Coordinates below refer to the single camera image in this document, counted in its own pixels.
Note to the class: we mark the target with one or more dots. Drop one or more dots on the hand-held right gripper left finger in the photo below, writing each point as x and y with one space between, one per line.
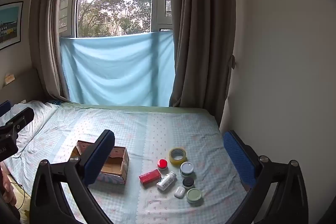
98 158

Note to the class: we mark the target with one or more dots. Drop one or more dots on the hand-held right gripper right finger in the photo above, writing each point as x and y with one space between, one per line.
237 155

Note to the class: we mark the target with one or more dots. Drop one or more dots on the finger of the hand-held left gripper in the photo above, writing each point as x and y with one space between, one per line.
4 106
21 116

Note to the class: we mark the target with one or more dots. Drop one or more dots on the cardboard box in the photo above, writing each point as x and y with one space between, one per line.
118 157

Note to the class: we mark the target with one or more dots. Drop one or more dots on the white lid jar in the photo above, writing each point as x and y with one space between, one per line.
187 168

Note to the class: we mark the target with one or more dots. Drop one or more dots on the red rectangular box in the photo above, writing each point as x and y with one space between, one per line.
149 176

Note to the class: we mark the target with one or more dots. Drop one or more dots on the yellow tape roll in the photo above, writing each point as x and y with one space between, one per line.
181 160

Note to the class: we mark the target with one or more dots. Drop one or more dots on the black lid cream jar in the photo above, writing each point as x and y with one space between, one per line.
188 182

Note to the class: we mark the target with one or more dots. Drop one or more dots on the red round cap jar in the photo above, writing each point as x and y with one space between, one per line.
162 164

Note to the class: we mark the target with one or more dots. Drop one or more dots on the person's left hand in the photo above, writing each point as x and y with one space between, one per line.
6 190

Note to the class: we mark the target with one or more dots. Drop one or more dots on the beige headboard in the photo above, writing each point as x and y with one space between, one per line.
26 87

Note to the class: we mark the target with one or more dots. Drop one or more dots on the dark blue small object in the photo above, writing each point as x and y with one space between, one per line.
54 102

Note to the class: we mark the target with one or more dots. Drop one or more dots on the green lid jar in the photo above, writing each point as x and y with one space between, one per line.
194 195

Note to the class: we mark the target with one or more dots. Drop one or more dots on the white earbuds case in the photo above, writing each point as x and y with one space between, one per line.
179 191

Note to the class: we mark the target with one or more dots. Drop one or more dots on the yellow printed cloth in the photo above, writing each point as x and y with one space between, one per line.
25 213

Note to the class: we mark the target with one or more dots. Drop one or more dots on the white pill bottle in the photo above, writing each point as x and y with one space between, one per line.
166 181

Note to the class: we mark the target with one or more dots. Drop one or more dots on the light blue hanging cloth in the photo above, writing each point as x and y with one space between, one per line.
118 69

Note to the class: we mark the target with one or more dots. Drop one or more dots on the brown curtain with tieback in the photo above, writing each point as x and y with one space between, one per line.
199 29

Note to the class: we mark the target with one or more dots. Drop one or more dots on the framed wall picture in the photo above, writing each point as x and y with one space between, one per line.
9 26

